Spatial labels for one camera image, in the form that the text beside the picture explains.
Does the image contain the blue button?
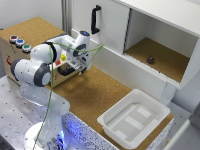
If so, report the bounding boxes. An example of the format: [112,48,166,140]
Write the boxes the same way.
[15,38,26,48]

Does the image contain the white plastic box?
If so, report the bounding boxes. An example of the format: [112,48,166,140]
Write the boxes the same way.
[96,88,172,150]

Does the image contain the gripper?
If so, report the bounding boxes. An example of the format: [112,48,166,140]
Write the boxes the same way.
[67,49,90,75]

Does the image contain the black drawer handle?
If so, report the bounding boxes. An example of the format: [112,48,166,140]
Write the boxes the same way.
[58,64,77,76]

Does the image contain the white sliding door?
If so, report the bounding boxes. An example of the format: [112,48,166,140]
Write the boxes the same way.
[72,0,131,55]

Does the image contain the wooden drawer box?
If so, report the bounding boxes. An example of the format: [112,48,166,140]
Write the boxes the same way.
[0,16,73,88]

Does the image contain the green button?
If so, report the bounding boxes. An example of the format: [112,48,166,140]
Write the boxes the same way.
[21,43,33,54]

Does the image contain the red button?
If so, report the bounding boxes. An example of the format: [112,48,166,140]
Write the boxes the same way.
[9,34,19,44]

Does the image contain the purple block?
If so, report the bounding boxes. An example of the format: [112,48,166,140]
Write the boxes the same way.
[146,56,155,65]

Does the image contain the green cable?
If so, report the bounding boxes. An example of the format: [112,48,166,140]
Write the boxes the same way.
[32,41,106,150]

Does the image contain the white cabinet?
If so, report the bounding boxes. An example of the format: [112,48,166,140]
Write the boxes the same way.
[70,0,200,106]

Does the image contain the black door handle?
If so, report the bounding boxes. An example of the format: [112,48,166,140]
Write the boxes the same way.
[90,4,102,36]

